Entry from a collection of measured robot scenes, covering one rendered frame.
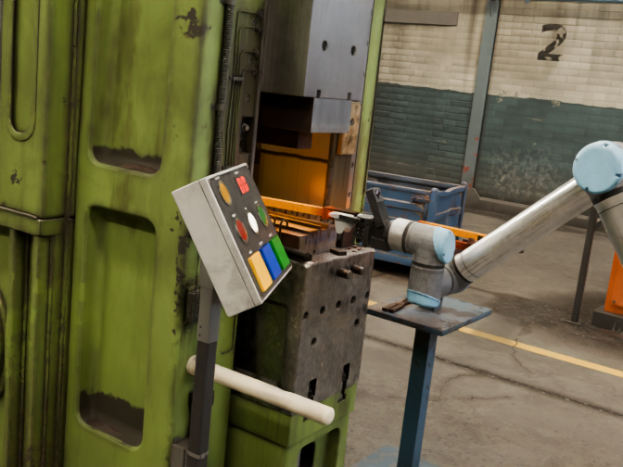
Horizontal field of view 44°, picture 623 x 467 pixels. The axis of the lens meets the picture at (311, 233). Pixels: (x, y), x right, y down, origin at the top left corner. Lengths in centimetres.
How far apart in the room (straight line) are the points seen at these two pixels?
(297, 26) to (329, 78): 18
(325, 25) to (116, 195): 73
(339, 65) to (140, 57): 55
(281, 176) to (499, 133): 752
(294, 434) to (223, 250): 89
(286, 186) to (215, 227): 108
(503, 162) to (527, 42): 147
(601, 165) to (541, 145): 799
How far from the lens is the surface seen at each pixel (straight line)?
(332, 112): 222
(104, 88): 227
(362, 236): 219
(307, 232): 222
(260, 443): 239
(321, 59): 215
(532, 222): 208
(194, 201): 157
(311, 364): 228
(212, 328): 180
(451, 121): 1027
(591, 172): 186
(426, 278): 209
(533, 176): 988
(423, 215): 588
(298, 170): 259
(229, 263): 158
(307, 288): 216
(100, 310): 238
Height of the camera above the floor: 141
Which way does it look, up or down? 11 degrees down
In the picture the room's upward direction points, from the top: 6 degrees clockwise
